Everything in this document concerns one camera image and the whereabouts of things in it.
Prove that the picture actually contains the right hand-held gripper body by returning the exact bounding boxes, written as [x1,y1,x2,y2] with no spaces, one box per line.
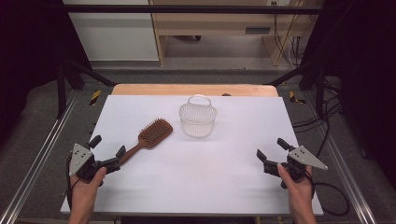
[263,145,329,189]

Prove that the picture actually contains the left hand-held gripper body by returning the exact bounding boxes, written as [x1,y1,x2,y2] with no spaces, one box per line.
[67,143,122,187]

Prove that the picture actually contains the brown wooden hairbrush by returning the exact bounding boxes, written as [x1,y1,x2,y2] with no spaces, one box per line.
[119,118,174,166]

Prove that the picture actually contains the white slotted plastic basket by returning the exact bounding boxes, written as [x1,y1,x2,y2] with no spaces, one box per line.
[178,93,218,138]

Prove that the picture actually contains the person's left hand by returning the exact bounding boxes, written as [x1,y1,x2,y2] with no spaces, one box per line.
[68,166,107,205]

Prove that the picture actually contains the person's right hand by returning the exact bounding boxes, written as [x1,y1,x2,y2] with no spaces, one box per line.
[276,163,314,205]

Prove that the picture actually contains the yellow black floor tape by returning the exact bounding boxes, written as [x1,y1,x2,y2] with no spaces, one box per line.
[89,90,103,106]
[289,91,307,105]

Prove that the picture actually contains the white table sheet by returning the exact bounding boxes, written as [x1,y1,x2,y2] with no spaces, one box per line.
[60,94,325,217]

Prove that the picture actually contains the light wooden table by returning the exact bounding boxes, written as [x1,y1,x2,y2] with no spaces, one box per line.
[111,83,279,97]

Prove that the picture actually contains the black curtain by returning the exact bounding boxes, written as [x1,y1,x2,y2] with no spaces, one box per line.
[0,0,92,139]
[303,0,396,180]

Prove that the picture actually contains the white cabinet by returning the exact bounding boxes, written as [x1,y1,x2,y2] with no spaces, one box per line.
[62,0,160,62]

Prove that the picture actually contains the grey desk label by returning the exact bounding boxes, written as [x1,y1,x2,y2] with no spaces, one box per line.
[245,26,272,35]

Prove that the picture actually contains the white power strip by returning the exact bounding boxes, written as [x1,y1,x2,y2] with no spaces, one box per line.
[266,0,294,7]

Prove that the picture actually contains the beige wooden desk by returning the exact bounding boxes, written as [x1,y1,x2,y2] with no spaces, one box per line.
[148,0,325,67]

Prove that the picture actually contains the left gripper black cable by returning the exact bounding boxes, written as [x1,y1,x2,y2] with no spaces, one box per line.
[64,154,76,210]

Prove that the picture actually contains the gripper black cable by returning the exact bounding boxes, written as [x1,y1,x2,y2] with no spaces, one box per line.
[306,170,350,217]
[64,154,76,210]

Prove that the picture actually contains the silver aluminium rail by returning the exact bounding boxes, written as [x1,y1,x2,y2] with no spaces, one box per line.
[301,91,378,224]
[0,89,79,224]

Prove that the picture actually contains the black floor cables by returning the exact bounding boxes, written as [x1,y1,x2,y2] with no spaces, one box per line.
[291,77,344,158]

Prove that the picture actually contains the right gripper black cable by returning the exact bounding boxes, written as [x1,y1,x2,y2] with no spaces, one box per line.
[306,170,350,217]

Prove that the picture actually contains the black metal frame stand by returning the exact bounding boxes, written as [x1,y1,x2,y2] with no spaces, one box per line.
[263,58,329,117]
[55,58,118,119]

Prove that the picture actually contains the hanging desk cables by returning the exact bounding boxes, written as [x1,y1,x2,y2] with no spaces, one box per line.
[272,0,305,68]

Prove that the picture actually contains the black horizontal frame bar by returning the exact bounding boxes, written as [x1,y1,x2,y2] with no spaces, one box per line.
[61,4,326,15]

